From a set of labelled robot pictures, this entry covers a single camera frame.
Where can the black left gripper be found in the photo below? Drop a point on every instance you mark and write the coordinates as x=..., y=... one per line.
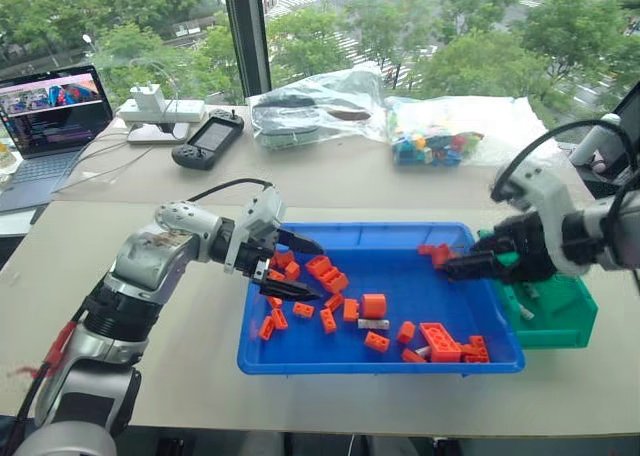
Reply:
x=248, y=257

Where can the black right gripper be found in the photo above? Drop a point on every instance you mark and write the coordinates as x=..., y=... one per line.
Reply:
x=527, y=251

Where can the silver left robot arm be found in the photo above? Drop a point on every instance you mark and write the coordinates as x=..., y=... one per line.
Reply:
x=150, y=261

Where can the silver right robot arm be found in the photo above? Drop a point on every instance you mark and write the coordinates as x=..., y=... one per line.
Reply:
x=607, y=226

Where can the blue plastic bin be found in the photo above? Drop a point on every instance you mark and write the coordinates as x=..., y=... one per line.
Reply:
x=410, y=296

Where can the green plastic bin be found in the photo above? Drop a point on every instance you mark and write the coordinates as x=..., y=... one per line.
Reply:
x=560, y=316

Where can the silver battery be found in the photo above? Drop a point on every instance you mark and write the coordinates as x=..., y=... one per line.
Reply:
x=526, y=312
x=423, y=350
x=373, y=323

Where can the smooth orange cube block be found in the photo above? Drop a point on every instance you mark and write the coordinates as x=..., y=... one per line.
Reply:
x=373, y=306

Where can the large orange toy brick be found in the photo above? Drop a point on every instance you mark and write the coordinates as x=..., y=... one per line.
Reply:
x=440, y=342

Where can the bag of colourful bricks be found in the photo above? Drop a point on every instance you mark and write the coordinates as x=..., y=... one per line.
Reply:
x=435, y=141

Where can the white plastic sheet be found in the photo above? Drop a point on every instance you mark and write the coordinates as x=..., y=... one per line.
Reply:
x=520, y=126

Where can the dark grey bagged item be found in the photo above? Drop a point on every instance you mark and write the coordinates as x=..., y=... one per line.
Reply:
x=285, y=121

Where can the black handheld controller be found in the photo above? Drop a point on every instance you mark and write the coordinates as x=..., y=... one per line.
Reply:
x=210, y=138

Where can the brown bagged item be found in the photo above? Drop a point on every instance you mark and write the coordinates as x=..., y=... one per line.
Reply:
x=352, y=114

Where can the white cylinder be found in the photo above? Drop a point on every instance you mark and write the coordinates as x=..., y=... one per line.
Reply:
x=595, y=138

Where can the clear plastic bag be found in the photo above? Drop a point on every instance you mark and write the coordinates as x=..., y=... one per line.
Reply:
x=320, y=91

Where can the white power strip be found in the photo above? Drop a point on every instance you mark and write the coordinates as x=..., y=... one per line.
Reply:
x=185, y=110

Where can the flat white device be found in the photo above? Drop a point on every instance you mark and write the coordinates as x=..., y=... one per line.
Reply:
x=150, y=133

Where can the black monitor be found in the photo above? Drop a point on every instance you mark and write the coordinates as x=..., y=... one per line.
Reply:
x=631, y=126

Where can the white plug charger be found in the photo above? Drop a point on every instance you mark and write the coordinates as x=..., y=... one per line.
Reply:
x=147, y=96

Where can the grey open laptop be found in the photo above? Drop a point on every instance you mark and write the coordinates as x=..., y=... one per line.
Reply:
x=50, y=121

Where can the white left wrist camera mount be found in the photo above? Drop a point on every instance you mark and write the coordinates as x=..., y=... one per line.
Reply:
x=260, y=211

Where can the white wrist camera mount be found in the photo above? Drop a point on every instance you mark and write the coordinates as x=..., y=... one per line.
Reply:
x=542, y=188
x=260, y=211

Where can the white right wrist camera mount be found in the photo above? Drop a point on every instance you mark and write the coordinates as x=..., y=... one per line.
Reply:
x=542, y=188

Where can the dark window frame post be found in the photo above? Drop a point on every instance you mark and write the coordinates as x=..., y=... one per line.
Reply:
x=247, y=36

